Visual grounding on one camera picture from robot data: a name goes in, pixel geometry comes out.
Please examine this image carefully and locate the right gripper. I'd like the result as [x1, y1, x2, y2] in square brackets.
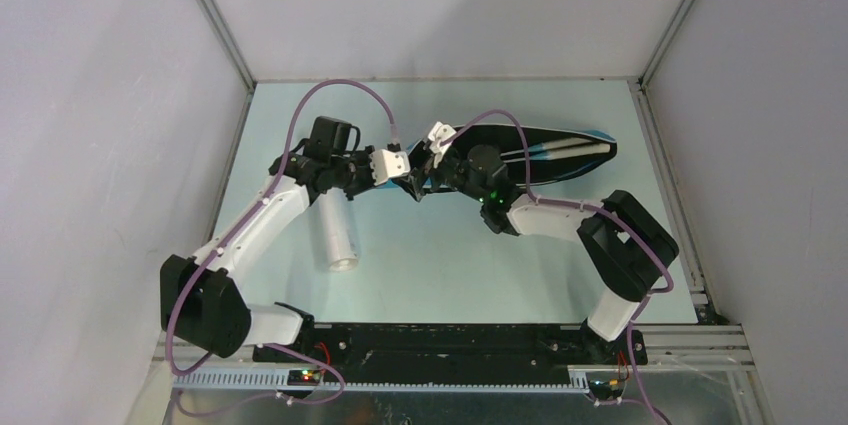
[395, 148, 489, 204]

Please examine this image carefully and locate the white shuttlecock tube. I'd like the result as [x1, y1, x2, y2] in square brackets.
[316, 189, 359, 273]

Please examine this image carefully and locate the blue racket cover bag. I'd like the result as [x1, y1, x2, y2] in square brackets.
[387, 123, 619, 195]

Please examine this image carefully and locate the blue badminton racket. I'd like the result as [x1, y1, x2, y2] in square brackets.
[530, 143, 611, 161]
[528, 138, 610, 157]

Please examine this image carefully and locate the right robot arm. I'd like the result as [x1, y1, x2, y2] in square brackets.
[393, 143, 679, 363]

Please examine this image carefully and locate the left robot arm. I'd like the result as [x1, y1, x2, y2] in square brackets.
[160, 116, 375, 362]

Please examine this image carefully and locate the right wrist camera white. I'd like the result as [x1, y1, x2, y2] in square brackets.
[425, 121, 456, 168]

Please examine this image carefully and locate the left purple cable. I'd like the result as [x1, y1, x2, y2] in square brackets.
[164, 79, 399, 377]

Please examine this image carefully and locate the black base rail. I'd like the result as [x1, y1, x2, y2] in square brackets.
[292, 322, 648, 386]

